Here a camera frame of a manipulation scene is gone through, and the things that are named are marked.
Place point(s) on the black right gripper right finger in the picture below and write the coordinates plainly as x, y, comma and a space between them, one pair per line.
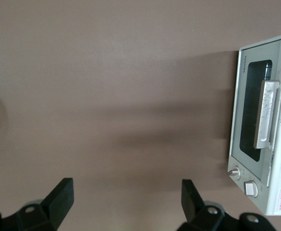
193, 207

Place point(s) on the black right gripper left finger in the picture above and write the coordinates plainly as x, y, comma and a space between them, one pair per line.
56, 204

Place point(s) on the pointed silver oven knob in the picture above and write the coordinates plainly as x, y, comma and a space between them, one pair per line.
234, 172

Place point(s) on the blocky silver oven knob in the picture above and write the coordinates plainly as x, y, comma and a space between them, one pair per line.
250, 188

